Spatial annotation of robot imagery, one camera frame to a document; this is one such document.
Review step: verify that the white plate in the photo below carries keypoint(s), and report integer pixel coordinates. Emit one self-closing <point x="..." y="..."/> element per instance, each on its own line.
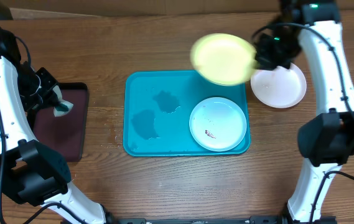
<point x="279" y="88"/>

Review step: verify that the yellow-green plate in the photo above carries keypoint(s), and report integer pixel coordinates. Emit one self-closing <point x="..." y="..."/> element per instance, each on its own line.
<point x="223" y="59"/>

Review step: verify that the light blue plate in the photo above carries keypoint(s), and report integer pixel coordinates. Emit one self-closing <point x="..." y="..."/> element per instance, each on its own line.
<point x="218" y="124"/>

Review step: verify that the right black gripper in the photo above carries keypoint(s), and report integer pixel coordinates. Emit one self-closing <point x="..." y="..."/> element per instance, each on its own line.
<point x="262" y="61"/>

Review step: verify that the green and white sponge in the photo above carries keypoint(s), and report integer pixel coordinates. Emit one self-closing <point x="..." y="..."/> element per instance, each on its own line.
<point x="62" y="107"/>

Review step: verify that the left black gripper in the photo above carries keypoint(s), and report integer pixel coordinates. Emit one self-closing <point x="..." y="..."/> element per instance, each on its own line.
<point x="33" y="105"/>

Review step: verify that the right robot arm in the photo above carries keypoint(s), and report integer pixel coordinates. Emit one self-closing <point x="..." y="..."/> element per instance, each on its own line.
<point x="327" y="141"/>

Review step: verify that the teal plastic serving tray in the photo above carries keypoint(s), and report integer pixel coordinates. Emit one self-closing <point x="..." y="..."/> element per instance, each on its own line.
<point x="157" y="109"/>

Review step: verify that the black tray with brown water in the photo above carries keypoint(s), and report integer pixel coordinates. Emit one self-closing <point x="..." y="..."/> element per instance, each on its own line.
<point x="64" y="134"/>

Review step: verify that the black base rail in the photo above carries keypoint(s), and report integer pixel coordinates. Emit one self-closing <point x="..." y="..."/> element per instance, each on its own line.
<point x="250" y="220"/>

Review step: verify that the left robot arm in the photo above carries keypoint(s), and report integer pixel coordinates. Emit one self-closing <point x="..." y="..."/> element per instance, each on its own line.
<point x="31" y="172"/>

